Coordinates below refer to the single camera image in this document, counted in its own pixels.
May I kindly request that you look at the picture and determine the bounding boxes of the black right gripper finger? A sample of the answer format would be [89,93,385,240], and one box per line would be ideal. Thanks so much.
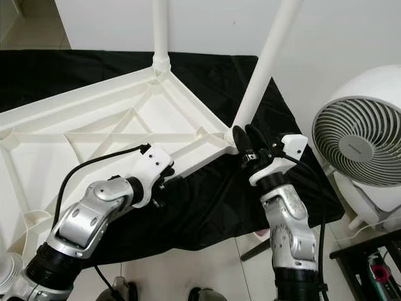
[232,124,252,161]
[246,124,269,152]

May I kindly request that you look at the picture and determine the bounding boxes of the white plastic table top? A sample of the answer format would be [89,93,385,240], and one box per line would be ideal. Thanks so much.
[0,66,239,264]

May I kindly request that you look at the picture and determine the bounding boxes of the black tablecloth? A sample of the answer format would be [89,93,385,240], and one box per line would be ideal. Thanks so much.
[0,50,345,264]

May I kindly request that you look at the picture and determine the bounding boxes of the white round fan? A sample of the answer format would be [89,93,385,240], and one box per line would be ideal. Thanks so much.
[312,65,401,230]

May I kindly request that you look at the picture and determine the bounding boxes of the black metal table leg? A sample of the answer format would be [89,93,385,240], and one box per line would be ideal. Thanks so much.
[241,241,270,261]

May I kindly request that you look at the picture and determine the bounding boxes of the grey left robot foot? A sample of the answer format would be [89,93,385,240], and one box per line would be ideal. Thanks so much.
[113,281,138,301]

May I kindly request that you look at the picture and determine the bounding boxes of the grey robot foot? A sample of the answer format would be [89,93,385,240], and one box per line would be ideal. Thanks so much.
[191,287,226,301]
[113,281,138,301]

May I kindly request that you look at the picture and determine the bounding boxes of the grey right robot foot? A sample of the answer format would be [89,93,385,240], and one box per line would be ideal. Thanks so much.
[191,287,226,301]

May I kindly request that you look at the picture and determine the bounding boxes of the black shelf rack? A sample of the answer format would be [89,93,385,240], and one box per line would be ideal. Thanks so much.
[331,235,401,301]

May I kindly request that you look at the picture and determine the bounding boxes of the pink hair dryer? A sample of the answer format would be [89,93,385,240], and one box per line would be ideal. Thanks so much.
[370,263,390,280]

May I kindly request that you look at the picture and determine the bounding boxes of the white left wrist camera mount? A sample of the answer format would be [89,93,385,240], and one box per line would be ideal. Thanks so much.
[132,145,175,208]

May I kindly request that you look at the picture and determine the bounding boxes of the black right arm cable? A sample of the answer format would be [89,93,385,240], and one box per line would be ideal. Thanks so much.
[273,147,330,301]

